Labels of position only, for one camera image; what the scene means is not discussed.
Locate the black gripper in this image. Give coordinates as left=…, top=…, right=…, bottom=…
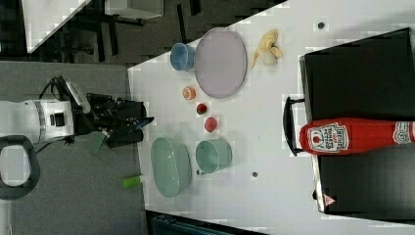
left=74, top=93, right=155, bottom=148

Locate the blue cup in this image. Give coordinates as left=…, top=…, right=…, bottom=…
left=170, top=43, right=196, bottom=71

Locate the black oven door handle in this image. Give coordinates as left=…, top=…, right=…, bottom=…
left=283, top=97, right=304, bottom=157

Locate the orange slice toy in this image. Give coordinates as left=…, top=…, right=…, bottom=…
left=182, top=86, right=196, bottom=100

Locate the pink strawberry toy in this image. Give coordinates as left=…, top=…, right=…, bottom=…
left=205, top=117, right=217, bottom=132

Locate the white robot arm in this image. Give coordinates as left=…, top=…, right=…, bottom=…
left=1, top=93, right=154, bottom=202

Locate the green marker pen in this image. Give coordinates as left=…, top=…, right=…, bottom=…
left=122, top=175, right=144, bottom=189

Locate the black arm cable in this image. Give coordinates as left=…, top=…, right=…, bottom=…
left=38, top=75, right=71, bottom=101

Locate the black toaster oven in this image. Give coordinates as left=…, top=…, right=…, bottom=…
left=300, top=28, right=414, bottom=223

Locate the purple round plate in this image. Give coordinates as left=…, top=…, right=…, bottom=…
left=195, top=27, right=248, bottom=99

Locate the red strawberry toy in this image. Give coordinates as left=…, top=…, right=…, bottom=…
left=197, top=104, right=208, bottom=115

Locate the green cup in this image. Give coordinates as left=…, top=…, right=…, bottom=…
left=196, top=138, right=233, bottom=174

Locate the white side table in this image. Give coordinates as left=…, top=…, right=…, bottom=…
left=21, top=0, right=92, bottom=54

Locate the peeled banana toy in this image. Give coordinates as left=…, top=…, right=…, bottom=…
left=251, top=29, right=283, bottom=69

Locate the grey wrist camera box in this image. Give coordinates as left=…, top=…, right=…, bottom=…
left=66, top=81, right=91, bottom=114

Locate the green oval colander basket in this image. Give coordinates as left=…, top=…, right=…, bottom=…
left=151, top=137, right=192, bottom=198

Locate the red ketchup bottle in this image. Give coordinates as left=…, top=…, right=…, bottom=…
left=300, top=117, right=414, bottom=156

